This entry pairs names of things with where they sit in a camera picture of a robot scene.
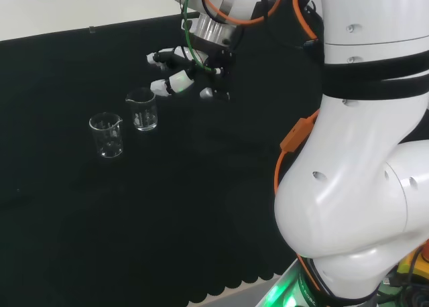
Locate clear glass beaker white markings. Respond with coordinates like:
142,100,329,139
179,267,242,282
88,111,124,159
125,87,158,132

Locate orange cable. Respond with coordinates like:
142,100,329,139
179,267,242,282
197,0,336,303

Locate yellow stop button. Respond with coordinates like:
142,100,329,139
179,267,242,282
397,246,429,283

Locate black bench cloth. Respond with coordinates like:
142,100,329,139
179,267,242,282
0,0,336,307

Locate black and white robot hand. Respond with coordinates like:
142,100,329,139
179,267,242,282
146,45,236,102

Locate green cable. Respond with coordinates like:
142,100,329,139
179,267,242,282
180,0,223,75

